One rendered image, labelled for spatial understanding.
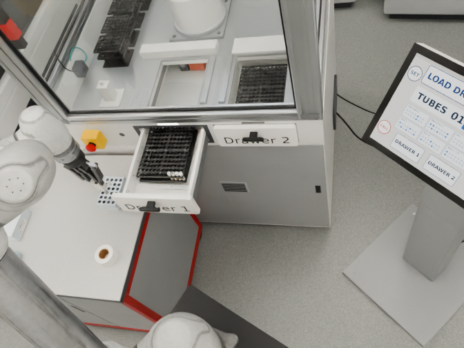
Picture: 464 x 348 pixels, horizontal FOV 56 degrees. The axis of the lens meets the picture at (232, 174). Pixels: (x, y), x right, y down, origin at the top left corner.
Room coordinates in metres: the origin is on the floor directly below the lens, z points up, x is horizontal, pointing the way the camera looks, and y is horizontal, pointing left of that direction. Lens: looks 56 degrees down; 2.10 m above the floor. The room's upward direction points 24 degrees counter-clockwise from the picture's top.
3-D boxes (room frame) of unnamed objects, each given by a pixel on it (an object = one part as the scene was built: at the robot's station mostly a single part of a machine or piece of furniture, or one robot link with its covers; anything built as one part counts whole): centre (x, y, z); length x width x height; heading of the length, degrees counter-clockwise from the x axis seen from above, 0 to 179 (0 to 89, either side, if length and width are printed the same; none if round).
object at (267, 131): (0.92, -0.13, 0.87); 0.29 x 0.02 x 0.11; 61
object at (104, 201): (1.02, 0.45, 0.78); 0.12 x 0.08 x 0.04; 150
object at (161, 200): (0.83, 0.28, 0.87); 0.29 x 0.02 x 0.11; 61
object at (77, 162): (1.01, 0.46, 1.02); 0.08 x 0.07 x 0.09; 58
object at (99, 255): (0.77, 0.52, 0.78); 0.07 x 0.07 x 0.04
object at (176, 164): (1.00, 0.18, 0.87); 0.22 x 0.18 x 0.06; 151
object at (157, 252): (1.00, 0.65, 0.38); 0.62 x 0.58 x 0.76; 61
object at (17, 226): (1.07, 0.86, 0.79); 0.13 x 0.09 x 0.05; 151
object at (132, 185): (1.01, 0.18, 0.86); 0.40 x 0.26 x 0.06; 151
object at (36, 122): (1.01, 0.48, 1.20); 0.13 x 0.11 x 0.16; 104
